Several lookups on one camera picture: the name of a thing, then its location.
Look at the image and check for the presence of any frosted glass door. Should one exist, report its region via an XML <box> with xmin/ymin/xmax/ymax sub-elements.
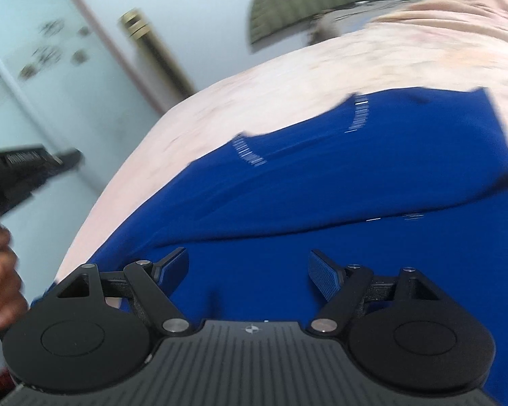
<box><xmin>0</xmin><ymin>0</ymin><xmax>164</xmax><ymax>238</ymax></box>

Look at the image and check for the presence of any person's left hand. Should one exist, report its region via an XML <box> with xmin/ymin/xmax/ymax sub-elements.
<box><xmin>0</xmin><ymin>224</ymin><xmax>29</xmax><ymax>331</ymax></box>

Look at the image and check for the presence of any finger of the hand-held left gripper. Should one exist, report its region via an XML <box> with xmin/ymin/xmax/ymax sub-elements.
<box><xmin>51</xmin><ymin>149</ymin><xmax>85</xmax><ymax>175</ymax></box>

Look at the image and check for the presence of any pink bed blanket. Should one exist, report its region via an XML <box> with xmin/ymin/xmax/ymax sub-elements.
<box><xmin>55</xmin><ymin>0</ymin><xmax>508</xmax><ymax>288</ymax></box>

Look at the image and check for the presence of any blue garment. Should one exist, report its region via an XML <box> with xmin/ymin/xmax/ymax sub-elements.
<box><xmin>30</xmin><ymin>87</ymin><xmax>508</xmax><ymax>406</ymax></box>

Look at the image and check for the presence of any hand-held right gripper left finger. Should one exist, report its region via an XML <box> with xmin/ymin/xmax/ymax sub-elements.
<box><xmin>46</xmin><ymin>246</ymin><xmax>191</xmax><ymax>339</ymax></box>

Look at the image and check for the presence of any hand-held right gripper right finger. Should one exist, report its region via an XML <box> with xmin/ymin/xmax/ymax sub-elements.
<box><xmin>307</xmin><ymin>249</ymin><xmax>443</xmax><ymax>339</ymax></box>

